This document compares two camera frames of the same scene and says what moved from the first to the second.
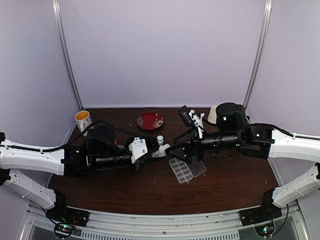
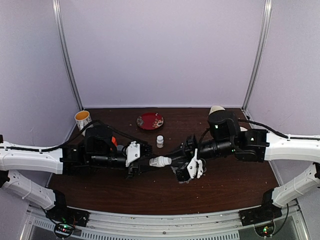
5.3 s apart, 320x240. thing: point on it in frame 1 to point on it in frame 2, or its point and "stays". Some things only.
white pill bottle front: (161, 151) to (160, 161)
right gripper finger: (179, 151) to (180, 164)
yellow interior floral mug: (83, 120) stays
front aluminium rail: (288, 226) stays
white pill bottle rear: (160, 139) stays
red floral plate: (150, 121) stays
